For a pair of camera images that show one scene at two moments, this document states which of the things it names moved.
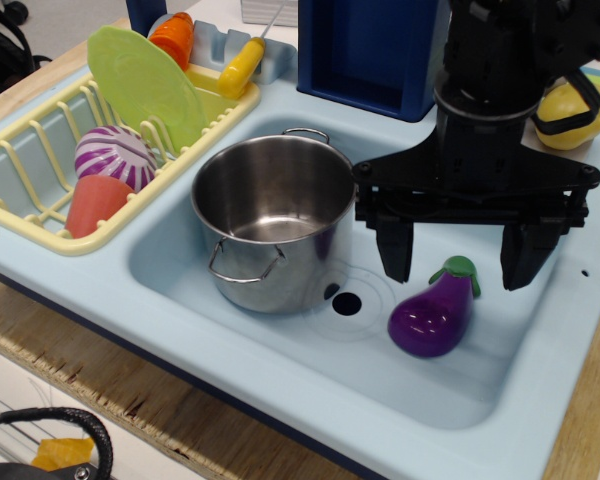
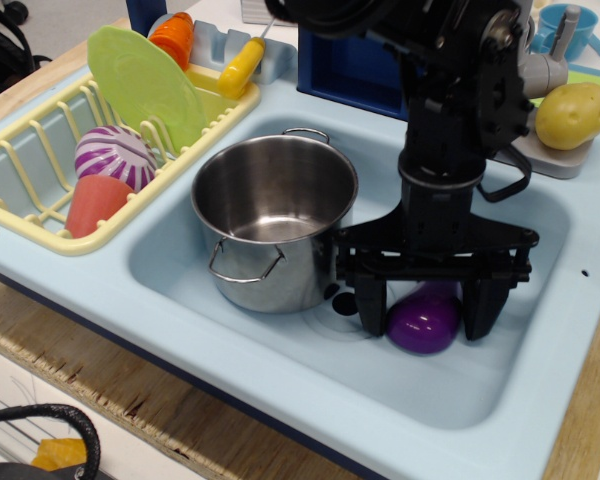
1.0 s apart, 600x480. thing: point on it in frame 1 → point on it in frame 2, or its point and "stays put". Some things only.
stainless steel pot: x=280 y=209 stays put
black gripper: x=476 y=168 → x=434 y=234
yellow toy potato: x=563 y=100 stays put
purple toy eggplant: x=434 y=321 stays put
